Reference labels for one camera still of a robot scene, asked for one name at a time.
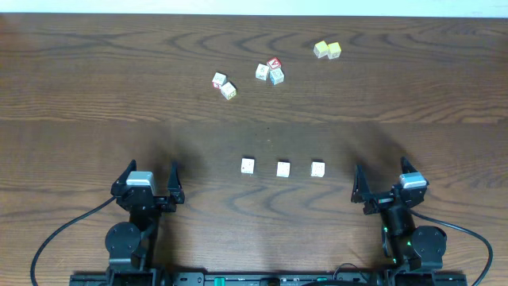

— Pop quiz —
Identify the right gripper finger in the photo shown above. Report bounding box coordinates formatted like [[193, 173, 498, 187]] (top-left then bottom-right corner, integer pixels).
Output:
[[400, 157, 418, 174], [351, 165, 375, 203]]

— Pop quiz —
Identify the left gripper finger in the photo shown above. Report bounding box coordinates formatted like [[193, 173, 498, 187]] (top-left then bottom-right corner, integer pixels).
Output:
[[167, 162, 185, 204], [110, 160, 137, 195]]

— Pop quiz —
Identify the white block with picture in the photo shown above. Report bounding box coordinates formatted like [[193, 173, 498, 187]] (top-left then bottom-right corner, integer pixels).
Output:
[[310, 161, 325, 177]]

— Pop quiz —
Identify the white block letter A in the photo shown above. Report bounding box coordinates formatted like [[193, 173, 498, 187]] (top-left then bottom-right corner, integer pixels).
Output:
[[241, 157, 256, 175]]

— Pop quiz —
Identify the white block letter O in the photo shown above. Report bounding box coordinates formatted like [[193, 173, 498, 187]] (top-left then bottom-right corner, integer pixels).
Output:
[[276, 161, 291, 178]]

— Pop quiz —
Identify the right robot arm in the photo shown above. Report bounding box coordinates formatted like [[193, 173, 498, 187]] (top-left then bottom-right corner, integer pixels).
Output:
[[351, 157, 447, 285]]

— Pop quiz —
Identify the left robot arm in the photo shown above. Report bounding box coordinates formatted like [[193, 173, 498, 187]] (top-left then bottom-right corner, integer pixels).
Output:
[[105, 160, 185, 285]]

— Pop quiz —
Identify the white block yellow edge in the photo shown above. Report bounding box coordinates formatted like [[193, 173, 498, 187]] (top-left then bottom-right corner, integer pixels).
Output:
[[221, 82, 237, 100]]

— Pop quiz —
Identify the white block red edge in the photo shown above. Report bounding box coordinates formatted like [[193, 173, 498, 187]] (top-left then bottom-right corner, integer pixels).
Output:
[[212, 72, 227, 89]]

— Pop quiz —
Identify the yellow block right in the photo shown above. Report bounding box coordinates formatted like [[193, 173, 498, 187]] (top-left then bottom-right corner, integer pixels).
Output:
[[327, 42, 342, 60]]

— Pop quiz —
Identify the white block blue edge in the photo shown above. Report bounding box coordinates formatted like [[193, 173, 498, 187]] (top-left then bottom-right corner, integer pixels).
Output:
[[269, 68, 285, 85]]

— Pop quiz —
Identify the white block near centre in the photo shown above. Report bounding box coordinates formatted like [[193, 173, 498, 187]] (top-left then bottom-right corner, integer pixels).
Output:
[[255, 64, 270, 81]]

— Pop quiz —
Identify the yellow block left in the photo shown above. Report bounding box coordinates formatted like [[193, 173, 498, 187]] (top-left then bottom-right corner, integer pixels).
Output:
[[313, 41, 329, 58]]

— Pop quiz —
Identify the red letter block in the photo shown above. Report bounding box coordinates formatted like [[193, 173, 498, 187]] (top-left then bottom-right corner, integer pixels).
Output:
[[267, 57, 282, 70]]

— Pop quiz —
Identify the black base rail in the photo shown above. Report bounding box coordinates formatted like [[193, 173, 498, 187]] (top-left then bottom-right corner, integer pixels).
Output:
[[69, 271, 468, 286]]

